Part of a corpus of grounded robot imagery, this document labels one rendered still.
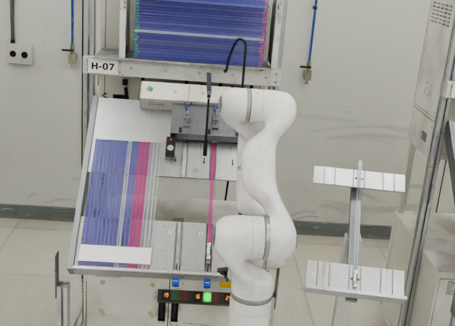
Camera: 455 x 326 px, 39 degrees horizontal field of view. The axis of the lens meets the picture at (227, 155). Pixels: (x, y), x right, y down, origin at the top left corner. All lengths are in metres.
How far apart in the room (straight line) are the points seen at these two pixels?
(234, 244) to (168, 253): 0.63
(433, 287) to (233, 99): 1.39
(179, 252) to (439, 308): 1.17
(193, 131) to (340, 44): 1.84
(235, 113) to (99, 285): 1.14
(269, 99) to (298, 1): 2.21
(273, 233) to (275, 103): 0.38
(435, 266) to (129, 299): 1.28
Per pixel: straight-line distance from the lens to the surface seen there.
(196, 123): 2.46
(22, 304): 3.53
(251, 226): 1.72
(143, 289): 2.68
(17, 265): 3.90
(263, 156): 1.78
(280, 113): 1.83
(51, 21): 4.09
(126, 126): 2.53
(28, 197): 4.43
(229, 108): 1.83
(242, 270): 1.76
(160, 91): 2.51
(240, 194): 1.94
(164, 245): 2.32
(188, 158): 2.45
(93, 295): 2.72
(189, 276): 2.28
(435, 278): 2.83
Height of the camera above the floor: 1.82
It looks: 18 degrees down
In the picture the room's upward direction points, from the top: 5 degrees clockwise
